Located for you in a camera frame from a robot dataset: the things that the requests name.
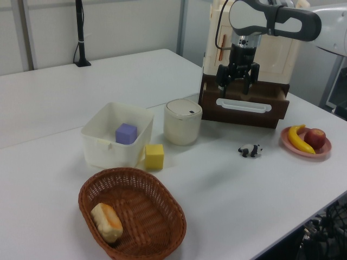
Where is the black gripper silver flange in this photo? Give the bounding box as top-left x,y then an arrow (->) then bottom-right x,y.
216,32 -> 261,98

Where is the black and white panda toy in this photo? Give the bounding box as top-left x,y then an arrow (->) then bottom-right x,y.
237,144 -> 264,159

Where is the cream wooden toy cabinet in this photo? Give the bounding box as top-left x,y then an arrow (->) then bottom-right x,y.
202,0 -> 311,85

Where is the yellow toy banana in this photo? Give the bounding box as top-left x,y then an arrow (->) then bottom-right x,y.
287,123 -> 317,155

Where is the red toy apple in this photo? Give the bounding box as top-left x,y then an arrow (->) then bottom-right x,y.
303,128 -> 326,150

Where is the toy bread loaf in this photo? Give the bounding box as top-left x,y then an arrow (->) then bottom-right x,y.
90,203 -> 124,244

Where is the cream round lidded trash can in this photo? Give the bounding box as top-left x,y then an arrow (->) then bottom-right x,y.
163,99 -> 203,146

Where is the pink plate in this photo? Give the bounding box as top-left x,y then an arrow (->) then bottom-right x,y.
280,126 -> 332,163

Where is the yellow foam cube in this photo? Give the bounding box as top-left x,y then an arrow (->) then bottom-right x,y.
144,144 -> 165,171

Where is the purple foam cube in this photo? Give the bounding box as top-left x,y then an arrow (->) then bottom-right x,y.
115,123 -> 138,145

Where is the white square plastic bin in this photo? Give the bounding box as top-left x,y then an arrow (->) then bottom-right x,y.
80,102 -> 155,169

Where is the black pole on clamp base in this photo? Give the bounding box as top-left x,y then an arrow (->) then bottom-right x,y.
72,0 -> 92,68

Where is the brown oval wicker basket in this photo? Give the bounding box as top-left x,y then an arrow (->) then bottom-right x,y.
78,167 -> 188,260

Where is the brown drawer with white handle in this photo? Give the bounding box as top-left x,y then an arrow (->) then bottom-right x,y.
198,73 -> 291,130

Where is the orange cabinet door handle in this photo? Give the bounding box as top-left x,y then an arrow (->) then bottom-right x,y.
217,34 -> 227,62

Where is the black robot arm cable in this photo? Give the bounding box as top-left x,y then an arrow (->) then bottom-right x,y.
215,0 -> 235,51

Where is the white metal frame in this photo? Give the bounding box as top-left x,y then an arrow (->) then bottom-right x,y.
319,55 -> 347,121

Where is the black cable bundle under table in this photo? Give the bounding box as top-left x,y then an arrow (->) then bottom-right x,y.
299,200 -> 347,260

